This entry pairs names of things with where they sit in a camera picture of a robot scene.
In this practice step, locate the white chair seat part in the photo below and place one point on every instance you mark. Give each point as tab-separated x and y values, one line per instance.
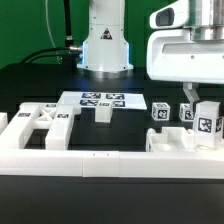
179	139

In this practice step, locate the black hose upright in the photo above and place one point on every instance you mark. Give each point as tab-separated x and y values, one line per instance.
68	28

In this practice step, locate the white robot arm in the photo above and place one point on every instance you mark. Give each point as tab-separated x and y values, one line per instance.
105	51

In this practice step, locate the white U-shaped obstacle fence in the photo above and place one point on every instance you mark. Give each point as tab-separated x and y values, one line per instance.
202	164

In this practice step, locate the white chair back frame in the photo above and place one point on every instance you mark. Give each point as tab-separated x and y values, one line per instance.
57	119

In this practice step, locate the white sheet with markers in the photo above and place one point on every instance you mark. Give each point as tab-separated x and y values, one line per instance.
91	99

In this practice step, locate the white block left edge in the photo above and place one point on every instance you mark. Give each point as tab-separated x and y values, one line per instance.
3	121

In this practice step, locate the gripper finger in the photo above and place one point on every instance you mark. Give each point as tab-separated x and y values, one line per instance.
190	90

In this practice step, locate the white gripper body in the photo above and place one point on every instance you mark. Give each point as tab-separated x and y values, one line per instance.
187	44

